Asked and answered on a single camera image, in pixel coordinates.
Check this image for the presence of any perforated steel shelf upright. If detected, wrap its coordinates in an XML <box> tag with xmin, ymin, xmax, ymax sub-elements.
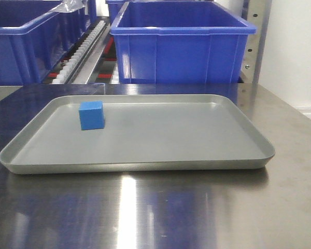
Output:
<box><xmin>242</xmin><ymin>0</ymin><xmax>272</xmax><ymax>85</ymax></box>

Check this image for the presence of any grey metal tray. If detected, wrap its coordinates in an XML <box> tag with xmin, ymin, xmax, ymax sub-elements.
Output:
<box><xmin>0</xmin><ymin>94</ymin><xmax>275</xmax><ymax>174</ymax></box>

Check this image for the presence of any blue cube block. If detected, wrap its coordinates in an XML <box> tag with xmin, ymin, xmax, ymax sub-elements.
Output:
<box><xmin>79</xmin><ymin>101</ymin><xmax>105</xmax><ymax>130</ymax></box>

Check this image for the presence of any blue plastic bin right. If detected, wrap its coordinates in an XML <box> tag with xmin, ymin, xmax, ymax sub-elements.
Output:
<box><xmin>110</xmin><ymin>1</ymin><xmax>257</xmax><ymax>84</ymax></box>

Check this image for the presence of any blue plastic bin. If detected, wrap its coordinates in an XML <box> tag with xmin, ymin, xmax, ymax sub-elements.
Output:
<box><xmin>110</xmin><ymin>1</ymin><xmax>257</xmax><ymax>84</ymax></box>
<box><xmin>0</xmin><ymin>1</ymin><xmax>97</xmax><ymax>86</ymax></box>

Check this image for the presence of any blue bin behind right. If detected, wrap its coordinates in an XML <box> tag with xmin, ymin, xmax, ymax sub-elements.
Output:
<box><xmin>105</xmin><ymin>1</ymin><xmax>193</xmax><ymax>27</ymax></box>

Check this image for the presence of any clear plastic sheet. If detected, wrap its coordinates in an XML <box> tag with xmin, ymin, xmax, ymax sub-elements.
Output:
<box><xmin>51</xmin><ymin>0</ymin><xmax>88</xmax><ymax>13</ymax></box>

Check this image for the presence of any blue plastic bin left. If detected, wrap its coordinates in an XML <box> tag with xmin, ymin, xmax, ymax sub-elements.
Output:
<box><xmin>0</xmin><ymin>1</ymin><xmax>97</xmax><ymax>86</ymax></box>

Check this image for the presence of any white roller track rail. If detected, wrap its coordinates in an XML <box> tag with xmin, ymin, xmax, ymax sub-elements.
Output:
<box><xmin>52</xmin><ymin>20</ymin><xmax>106</xmax><ymax>85</ymax></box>

